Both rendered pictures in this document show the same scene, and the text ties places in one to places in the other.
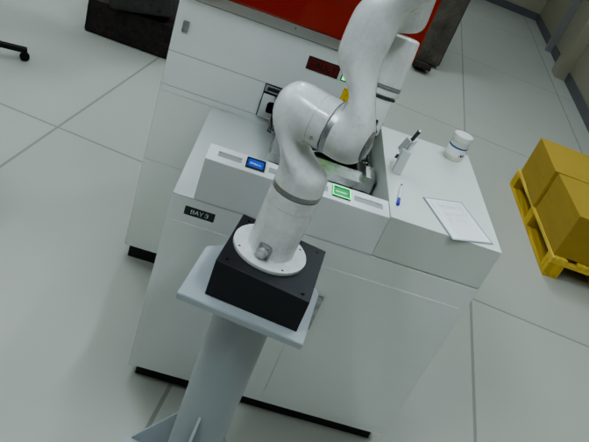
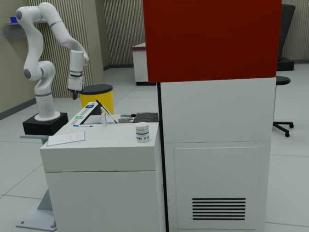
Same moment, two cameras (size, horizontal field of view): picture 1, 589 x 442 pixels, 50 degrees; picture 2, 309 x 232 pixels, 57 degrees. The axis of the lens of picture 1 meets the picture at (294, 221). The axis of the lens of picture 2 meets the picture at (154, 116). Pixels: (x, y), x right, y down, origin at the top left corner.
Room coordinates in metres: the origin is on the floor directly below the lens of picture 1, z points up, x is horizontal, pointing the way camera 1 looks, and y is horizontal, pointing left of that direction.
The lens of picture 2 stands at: (2.59, -1.80, 1.59)
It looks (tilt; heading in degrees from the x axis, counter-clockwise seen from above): 19 degrees down; 104
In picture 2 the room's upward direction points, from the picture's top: 4 degrees counter-clockwise
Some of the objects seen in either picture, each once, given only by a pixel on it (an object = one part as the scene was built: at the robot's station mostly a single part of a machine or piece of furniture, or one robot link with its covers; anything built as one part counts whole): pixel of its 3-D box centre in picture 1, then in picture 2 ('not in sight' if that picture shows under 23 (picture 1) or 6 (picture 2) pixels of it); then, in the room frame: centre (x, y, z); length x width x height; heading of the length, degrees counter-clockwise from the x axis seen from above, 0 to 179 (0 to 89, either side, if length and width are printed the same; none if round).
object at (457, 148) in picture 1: (458, 146); (142, 132); (2.18, -0.45, 1.01); 0.07 x 0.07 x 0.10
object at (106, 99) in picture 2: not in sight; (99, 113); (0.92, 1.69, 0.37); 0.47 x 0.47 x 0.74
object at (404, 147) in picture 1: (403, 153); (106, 115); (1.89, -0.24, 1.03); 0.06 x 0.04 x 0.13; 8
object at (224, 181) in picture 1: (292, 199); (85, 120); (1.60, 0.03, 0.89); 0.55 x 0.09 x 0.14; 98
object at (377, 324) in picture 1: (293, 280); (122, 186); (1.88, -0.08, 0.41); 0.96 x 0.64 x 0.82; 98
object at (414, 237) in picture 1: (425, 199); (105, 145); (1.93, -0.38, 0.89); 0.62 x 0.35 x 0.14; 8
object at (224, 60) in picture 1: (281, 74); (163, 96); (2.16, 0.24, 1.02); 0.81 x 0.03 x 0.40; 98
